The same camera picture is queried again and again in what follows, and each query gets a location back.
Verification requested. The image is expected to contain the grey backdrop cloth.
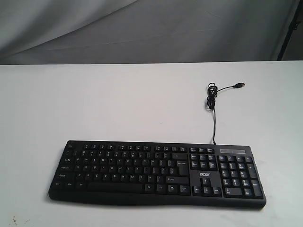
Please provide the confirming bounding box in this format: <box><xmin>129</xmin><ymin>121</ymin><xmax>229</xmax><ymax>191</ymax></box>
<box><xmin>0</xmin><ymin>0</ymin><xmax>299</xmax><ymax>65</ymax></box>

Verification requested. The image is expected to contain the black USB cable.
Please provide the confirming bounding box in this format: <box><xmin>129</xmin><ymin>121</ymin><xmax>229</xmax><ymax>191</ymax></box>
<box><xmin>204</xmin><ymin>82</ymin><xmax>246</xmax><ymax>145</ymax></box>

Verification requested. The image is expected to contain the black acer keyboard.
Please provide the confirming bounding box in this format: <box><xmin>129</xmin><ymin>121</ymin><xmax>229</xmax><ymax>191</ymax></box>
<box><xmin>48</xmin><ymin>140</ymin><xmax>266</xmax><ymax>209</ymax></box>

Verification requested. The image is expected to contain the black tripod stand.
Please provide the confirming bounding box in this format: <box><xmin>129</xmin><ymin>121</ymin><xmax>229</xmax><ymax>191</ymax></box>
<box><xmin>277</xmin><ymin>0</ymin><xmax>303</xmax><ymax>61</ymax></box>

